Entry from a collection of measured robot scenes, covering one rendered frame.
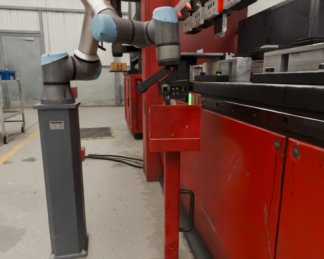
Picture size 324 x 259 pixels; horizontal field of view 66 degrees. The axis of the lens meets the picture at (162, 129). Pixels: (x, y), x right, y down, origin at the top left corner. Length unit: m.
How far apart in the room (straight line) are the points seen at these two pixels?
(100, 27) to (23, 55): 7.89
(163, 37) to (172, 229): 0.67
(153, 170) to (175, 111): 1.46
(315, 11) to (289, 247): 1.22
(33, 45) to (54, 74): 7.38
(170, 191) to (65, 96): 0.65
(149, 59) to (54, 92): 1.03
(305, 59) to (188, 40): 1.48
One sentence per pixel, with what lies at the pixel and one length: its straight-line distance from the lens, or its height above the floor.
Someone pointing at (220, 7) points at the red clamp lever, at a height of 1.17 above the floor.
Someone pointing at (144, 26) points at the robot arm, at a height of 1.05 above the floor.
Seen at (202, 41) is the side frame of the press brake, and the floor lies 1.18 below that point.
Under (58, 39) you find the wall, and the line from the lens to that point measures 8.50.
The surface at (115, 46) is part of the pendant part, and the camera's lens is 2.59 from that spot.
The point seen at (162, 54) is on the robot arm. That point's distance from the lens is 0.78.
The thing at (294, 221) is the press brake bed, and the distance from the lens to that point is 0.62.
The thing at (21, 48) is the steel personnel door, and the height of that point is 1.74.
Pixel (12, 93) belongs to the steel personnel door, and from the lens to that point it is 8.75.
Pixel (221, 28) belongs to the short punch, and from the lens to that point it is 1.26.
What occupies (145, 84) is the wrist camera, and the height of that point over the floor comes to 0.87.
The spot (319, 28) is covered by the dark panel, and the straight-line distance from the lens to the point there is 1.55.
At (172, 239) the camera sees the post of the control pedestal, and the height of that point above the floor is 0.30.
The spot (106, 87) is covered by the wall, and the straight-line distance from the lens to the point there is 8.34.
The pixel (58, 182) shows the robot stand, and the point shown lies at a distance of 1.29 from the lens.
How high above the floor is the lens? 0.89
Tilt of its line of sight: 12 degrees down
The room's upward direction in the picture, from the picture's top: straight up
